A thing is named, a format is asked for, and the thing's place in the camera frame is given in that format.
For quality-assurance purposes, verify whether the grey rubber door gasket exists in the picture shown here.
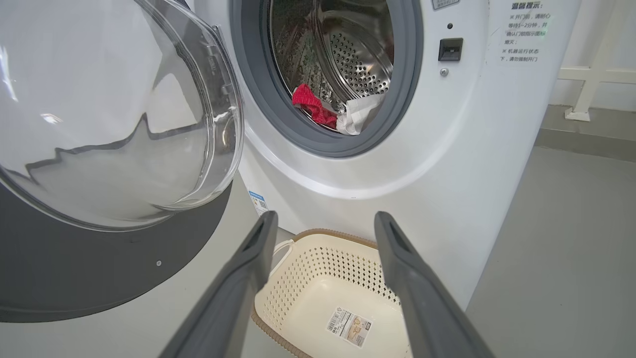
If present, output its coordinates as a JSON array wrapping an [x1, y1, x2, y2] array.
[[230, 0, 424, 159]]

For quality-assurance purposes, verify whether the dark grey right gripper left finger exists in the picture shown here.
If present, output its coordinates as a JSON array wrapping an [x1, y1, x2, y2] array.
[[159, 211, 279, 358]]

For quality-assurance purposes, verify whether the white front-load washing machine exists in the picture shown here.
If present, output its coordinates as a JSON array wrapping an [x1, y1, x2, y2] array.
[[186, 0, 582, 311]]

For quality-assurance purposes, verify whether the black-rimmed glass washer door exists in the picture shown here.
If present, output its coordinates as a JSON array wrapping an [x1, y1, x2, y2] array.
[[0, 0, 245, 323]]

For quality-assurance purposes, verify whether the steel washing machine drum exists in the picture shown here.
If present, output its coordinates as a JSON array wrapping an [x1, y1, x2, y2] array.
[[268, 0, 396, 132]]

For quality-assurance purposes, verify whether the red and white garment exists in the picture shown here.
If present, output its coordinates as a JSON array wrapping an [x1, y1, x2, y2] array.
[[292, 84, 386, 136]]

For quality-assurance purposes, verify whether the blue energy label sticker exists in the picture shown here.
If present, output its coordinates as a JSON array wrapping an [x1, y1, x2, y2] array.
[[248, 190, 269, 217]]

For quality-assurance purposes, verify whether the white printed product label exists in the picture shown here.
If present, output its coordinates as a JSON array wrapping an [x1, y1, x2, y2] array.
[[326, 307, 373, 348]]

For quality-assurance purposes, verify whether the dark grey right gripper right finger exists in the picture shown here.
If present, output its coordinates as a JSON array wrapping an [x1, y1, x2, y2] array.
[[374, 211, 495, 358]]

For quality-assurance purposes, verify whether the cream basket with brown rim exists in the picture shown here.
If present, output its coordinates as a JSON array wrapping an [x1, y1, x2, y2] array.
[[251, 229, 413, 358]]

